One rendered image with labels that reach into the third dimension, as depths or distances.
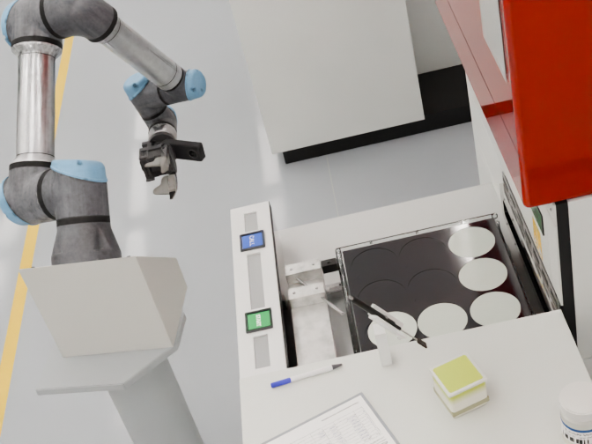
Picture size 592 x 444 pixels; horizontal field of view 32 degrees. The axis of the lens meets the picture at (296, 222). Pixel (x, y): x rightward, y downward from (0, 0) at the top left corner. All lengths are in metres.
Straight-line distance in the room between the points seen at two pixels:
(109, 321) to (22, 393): 1.38
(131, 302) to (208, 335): 1.32
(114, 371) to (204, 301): 1.38
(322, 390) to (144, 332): 0.54
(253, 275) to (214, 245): 1.69
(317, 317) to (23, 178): 0.72
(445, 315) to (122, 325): 0.71
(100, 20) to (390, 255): 0.84
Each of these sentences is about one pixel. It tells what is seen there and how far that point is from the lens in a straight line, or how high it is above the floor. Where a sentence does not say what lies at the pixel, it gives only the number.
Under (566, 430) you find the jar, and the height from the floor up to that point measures 1.01.
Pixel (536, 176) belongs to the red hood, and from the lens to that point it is 1.78.
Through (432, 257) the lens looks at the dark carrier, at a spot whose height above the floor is 0.90.
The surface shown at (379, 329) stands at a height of 1.05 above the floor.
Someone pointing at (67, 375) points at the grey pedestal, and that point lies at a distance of 2.38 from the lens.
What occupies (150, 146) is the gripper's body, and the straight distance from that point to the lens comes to 2.64.
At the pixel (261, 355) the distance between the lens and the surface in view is 2.04.
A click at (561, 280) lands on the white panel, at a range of 1.95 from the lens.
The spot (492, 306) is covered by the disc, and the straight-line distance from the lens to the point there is 2.11.
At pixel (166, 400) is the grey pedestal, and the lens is 2.50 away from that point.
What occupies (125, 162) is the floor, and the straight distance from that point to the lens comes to 4.54.
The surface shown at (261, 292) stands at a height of 0.96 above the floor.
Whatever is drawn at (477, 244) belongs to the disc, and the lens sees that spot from 2.26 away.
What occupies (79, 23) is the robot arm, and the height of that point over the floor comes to 1.41.
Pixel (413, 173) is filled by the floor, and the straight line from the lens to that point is 4.00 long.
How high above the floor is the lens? 2.38
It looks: 38 degrees down
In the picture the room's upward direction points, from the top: 16 degrees counter-clockwise
